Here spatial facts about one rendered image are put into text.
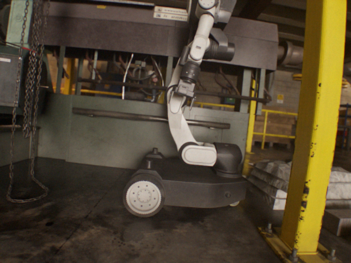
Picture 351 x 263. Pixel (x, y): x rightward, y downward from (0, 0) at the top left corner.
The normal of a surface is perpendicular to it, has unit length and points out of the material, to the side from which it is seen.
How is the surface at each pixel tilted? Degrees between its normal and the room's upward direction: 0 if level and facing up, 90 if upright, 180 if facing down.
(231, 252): 0
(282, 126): 90
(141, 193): 90
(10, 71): 90
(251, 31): 78
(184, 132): 90
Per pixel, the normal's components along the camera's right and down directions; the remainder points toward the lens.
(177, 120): -0.01, 0.45
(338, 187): 0.21, -0.34
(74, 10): 0.06, -0.18
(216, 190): 0.32, 0.06
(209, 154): 0.04, 0.04
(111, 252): 0.11, -0.99
